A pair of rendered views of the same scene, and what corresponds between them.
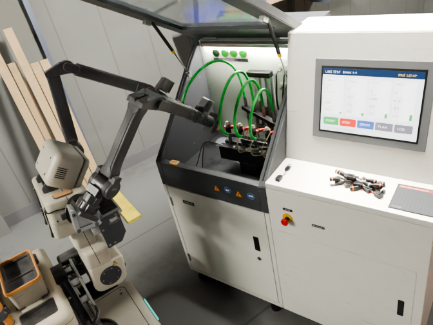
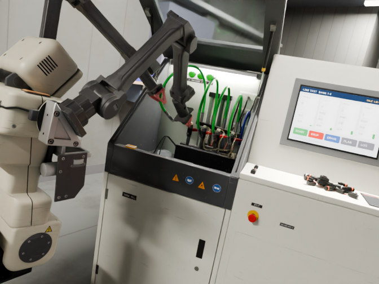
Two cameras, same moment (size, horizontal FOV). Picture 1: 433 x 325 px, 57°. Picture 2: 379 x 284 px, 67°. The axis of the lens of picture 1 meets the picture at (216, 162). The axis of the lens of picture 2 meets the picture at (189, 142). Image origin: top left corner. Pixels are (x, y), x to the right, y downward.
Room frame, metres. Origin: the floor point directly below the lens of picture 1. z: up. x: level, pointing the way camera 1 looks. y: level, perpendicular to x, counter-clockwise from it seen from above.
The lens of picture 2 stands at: (0.42, 0.55, 1.35)
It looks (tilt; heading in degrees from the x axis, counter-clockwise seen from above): 12 degrees down; 336
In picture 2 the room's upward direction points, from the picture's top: 10 degrees clockwise
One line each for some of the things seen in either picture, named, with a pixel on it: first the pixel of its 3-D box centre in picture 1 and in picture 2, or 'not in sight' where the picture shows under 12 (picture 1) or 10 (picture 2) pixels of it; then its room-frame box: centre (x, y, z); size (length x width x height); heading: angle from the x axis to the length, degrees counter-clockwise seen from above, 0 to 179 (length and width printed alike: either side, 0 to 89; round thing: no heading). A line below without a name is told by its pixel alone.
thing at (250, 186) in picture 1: (210, 183); (167, 173); (1.71, 0.06, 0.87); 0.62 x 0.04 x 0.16; 49
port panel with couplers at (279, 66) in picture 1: (288, 88); (243, 112); (1.92, -0.46, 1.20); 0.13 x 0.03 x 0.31; 49
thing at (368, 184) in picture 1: (357, 181); (330, 183); (1.29, -0.56, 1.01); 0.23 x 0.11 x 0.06; 49
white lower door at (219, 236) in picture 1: (222, 243); (153, 249); (1.69, 0.07, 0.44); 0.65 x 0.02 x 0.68; 49
